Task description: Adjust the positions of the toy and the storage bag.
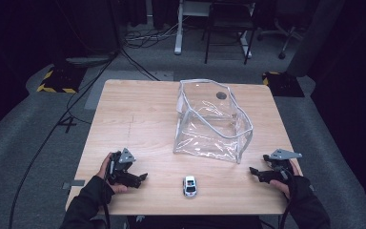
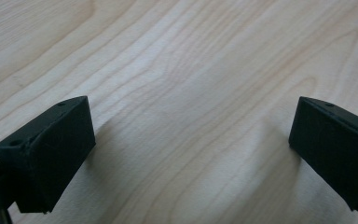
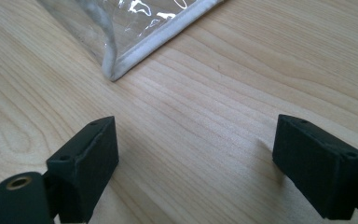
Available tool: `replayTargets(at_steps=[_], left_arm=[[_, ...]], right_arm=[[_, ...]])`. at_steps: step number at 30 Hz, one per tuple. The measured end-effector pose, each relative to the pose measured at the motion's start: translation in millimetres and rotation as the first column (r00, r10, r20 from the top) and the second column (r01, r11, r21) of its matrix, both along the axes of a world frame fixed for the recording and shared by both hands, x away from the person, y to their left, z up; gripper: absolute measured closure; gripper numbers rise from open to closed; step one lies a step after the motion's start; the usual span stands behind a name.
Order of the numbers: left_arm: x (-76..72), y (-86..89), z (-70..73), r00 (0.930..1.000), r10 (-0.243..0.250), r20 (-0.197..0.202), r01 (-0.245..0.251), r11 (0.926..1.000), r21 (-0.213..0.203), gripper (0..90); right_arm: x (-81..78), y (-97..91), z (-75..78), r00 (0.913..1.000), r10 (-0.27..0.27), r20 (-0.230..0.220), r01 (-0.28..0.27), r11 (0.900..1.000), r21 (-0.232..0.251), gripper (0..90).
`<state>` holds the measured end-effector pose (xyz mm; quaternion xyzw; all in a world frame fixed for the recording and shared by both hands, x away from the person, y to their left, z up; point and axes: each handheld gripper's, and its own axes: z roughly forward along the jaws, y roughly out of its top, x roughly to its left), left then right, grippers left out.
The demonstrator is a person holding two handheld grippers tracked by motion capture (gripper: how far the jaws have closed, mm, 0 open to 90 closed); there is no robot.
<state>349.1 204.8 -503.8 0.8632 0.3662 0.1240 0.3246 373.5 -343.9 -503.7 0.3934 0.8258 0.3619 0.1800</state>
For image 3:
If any clear plastic bag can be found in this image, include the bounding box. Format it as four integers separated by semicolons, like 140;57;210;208
35;0;226;83

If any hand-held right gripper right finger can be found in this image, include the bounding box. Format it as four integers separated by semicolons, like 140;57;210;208
272;113;358;220

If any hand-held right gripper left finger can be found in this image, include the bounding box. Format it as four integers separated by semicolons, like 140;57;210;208
46;116;120;224

